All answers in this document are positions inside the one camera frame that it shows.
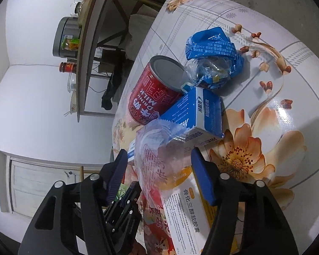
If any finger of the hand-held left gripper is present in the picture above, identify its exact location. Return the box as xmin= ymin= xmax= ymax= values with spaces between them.
xmin=103 ymin=181 xmax=142 ymax=255

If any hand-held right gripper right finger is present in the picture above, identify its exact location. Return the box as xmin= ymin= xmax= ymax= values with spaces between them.
xmin=191 ymin=147 xmax=299 ymax=255

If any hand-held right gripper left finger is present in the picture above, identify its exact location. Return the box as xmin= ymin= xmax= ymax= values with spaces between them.
xmin=18 ymin=149 xmax=128 ymax=255

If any red snack packet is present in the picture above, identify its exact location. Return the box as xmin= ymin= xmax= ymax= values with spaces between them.
xmin=138 ymin=194 xmax=177 ymax=255

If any white yellow medicine box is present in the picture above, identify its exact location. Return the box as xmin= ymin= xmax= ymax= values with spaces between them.
xmin=159 ymin=166 xmax=238 ymax=255

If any clear plastic bag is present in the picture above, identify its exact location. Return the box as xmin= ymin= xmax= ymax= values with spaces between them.
xmin=134 ymin=118 xmax=202 ymax=218

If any red milk can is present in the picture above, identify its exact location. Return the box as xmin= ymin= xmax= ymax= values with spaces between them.
xmin=128 ymin=55 xmax=188 ymax=126

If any blue wrapper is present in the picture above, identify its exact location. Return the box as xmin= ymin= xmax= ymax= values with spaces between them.
xmin=185 ymin=27 xmax=245 ymax=89

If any wooden chair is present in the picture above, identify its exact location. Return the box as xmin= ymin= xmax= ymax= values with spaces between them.
xmin=80 ymin=165 xmax=104 ymax=184

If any blue white carton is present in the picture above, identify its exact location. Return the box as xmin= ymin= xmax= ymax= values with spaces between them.
xmin=159 ymin=87 xmax=225 ymax=149

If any dark cloth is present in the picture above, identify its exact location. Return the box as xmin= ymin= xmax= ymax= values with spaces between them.
xmin=101 ymin=72 xmax=123 ymax=111

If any ceramic bowl with chopsticks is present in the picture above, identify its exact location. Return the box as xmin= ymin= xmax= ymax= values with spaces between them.
xmin=64 ymin=90 xmax=79 ymax=117

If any white door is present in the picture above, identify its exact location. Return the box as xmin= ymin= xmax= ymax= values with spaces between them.
xmin=0 ymin=150 xmax=115 ymax=218

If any glass bowl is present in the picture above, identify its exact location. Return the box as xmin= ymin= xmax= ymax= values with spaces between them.
xmin=67 ymin=72 xmax=77 ymax=92

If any floral tablecloth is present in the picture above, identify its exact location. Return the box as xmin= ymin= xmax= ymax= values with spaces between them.
xmin=110 ymin=0 xmax=319 ymax=255

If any wooden side table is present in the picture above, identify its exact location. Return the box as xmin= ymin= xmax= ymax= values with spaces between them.
xmin=76 ymin=0 xmax=197 ymax=124

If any white sack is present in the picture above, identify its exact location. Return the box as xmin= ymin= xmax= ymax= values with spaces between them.
xmin=128 ymin=4 xmax=160 ymax=59

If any grey cooking pot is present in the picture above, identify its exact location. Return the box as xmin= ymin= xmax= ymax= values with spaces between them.
xmin=52 ymin=17 xmax=81 ymax=59

